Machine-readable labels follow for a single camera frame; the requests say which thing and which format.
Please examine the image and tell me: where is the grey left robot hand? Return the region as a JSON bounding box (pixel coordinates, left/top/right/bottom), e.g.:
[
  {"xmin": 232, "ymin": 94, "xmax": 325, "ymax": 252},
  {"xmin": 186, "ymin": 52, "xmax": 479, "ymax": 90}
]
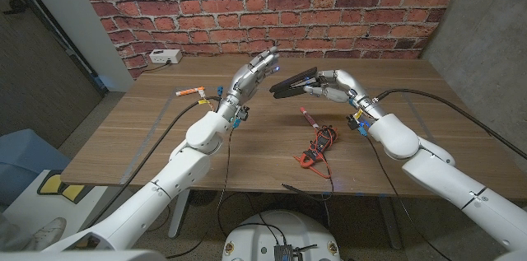
[{"xmin": 216, "ymin": 45, "xmax": 282, "ymax": 122}]

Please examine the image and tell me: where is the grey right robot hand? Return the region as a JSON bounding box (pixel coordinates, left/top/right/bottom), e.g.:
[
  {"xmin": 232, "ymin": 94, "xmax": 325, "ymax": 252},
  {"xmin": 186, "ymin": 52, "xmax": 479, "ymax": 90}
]
[{"xmin": 303, "ymin": 68, "xmax": 387, "ymax": 121}]

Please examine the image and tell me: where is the black stapler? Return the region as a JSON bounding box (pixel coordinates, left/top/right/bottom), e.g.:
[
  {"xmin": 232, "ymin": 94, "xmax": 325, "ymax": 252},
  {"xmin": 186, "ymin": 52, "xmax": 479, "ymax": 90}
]
[{"xmin": 269, "ymin": 66, "xmax": 319, "ymax": 100}]

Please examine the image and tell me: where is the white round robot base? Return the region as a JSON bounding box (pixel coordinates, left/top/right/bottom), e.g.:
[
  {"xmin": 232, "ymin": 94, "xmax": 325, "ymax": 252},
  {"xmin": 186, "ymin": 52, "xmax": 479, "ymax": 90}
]
[{"xmin": 222, "ymin": 209, "xmax": 342, "ymax": 261}]

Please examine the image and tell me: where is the white marker with red cap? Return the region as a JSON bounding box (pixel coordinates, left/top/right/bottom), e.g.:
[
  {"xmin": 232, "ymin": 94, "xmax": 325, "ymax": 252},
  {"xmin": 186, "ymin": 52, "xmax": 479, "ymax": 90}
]
[{"xmin": 299, "ymin": 106, "xmax": 320, "ymax": 131}]

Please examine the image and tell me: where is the orange marker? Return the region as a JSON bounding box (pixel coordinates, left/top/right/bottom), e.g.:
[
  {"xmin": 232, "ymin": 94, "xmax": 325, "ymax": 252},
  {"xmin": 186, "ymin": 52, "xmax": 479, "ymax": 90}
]
[{"xmin": 175, "ymin": 86, "xmax": 206, "ymax": 97}]

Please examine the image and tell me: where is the red clamp meter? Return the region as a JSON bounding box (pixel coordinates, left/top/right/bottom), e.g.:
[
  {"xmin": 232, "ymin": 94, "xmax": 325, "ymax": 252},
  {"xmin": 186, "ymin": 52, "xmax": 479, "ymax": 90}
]
[{"xmin": 293, "ymin": 125, "xmax": 338, "ymax": 170}]

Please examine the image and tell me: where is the printed red brick backdrop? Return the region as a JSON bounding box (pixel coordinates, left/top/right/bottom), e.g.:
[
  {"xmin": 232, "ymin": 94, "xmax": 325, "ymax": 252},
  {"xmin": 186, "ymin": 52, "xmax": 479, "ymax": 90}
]
[{"xmin": 72, "ymin": 0, "xmax": 470, "ymax": 81}]

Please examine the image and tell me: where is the white power strip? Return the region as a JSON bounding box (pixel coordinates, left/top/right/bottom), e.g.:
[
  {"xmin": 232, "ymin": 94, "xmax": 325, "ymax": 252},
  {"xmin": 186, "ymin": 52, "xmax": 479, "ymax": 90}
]
[{"xmin": 148, "ymin": 49, "xmax": 184, "ymax": 65}]

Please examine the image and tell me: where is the black test probe lead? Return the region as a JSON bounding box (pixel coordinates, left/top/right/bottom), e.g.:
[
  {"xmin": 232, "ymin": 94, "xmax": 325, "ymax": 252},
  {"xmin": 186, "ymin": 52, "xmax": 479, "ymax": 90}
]
[{"xmin": 280, "ymin": 182, "xmax": 335, "ymax": 203}]

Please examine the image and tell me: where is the grey table leg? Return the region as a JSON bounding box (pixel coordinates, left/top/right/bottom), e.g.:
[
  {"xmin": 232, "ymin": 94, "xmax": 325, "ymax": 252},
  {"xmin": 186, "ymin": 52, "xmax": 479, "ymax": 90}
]
[
  {"xmin": 167, "ymin": 189, "xmax": 191, "ymax": 240},
  {"xmin": 376, "ymin": 197, "xmax": 403, "ymax": 250}
]

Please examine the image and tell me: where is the white robot torso edge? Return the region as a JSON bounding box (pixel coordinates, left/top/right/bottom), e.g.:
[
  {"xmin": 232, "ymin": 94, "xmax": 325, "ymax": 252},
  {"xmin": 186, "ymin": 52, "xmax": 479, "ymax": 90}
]
[{"xmin": 0, "ymin": 249, "xmax": 166, "ymax": 261}]

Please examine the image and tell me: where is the white sneaker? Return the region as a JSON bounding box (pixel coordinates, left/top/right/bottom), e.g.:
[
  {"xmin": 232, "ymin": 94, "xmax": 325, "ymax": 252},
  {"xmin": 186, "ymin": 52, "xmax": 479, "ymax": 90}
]
[{"xmin": 30, "ymin": 217, "xmax": 68, "ymax": 252}]

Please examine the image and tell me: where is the grey trouser leg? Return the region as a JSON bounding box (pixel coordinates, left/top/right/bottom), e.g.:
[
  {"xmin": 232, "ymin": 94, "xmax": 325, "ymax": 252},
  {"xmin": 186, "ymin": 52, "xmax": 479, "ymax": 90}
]
[{"xmin": 0, "ymin": 211, "xmax": 35, "ymax": 250}]

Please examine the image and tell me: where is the black power strip cord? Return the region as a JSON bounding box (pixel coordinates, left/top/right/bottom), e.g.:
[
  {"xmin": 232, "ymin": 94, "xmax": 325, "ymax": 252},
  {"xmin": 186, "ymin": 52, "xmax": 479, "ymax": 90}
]
[{"xmin": 142, "ymin": 61, "xmax": 172, "ymax": 74}]

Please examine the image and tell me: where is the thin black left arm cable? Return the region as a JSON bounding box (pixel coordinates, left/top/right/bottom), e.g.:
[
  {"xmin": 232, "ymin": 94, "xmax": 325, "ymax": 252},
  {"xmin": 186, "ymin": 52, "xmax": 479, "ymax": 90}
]
[{"xmin": 166, "ymin": 127, "xmax": 236, "ymax": 259}]

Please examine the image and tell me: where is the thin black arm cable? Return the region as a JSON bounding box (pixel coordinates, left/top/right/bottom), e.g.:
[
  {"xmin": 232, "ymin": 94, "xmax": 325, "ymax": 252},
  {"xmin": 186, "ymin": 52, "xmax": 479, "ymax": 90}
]
[
  {"xmin": 364, "ymin": 135, "xmax": 454, "ymax": 261},
  {"xmin": 166, "ymin": 127, "xmax": 236, "ymax": 259}
]

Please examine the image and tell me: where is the red test lead wire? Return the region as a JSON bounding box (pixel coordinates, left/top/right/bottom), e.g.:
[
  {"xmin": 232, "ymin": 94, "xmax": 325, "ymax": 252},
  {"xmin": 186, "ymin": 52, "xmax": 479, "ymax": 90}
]
[{"xmin": 315, "ymin": 156, "xmax": 333, "ymax": 180}]

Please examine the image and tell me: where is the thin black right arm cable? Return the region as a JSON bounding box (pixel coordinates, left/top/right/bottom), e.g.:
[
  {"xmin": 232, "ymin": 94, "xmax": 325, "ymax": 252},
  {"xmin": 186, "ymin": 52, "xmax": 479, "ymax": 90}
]
[{"xmin": 364, "ymin": 135, "xmax": 454, "ymax": 261}]

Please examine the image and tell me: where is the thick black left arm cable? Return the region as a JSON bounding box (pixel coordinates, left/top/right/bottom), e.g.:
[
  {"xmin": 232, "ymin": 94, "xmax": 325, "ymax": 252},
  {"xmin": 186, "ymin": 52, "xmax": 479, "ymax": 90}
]
[{"xmin": 86, "ymin": 96, "xmax": 222, "ymax": 229}]

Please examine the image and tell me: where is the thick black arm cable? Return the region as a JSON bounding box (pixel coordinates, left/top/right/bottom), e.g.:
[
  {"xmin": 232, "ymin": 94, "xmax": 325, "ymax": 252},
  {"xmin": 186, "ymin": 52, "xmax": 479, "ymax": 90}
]
[
  {"xmin": 86, "ymin": 96, "xmax": 222, "ymax": 229},
  {"xmin": 372, "ymin": 87, "xmax": 527, "ymax": 161}
]

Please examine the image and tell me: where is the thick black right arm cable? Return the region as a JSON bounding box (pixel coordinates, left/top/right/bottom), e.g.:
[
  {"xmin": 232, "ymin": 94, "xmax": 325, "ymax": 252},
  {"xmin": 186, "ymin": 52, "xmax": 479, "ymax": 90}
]
[{"xmin": 372, "ymin": 87, "xmax": 527, "ymax": 161}]

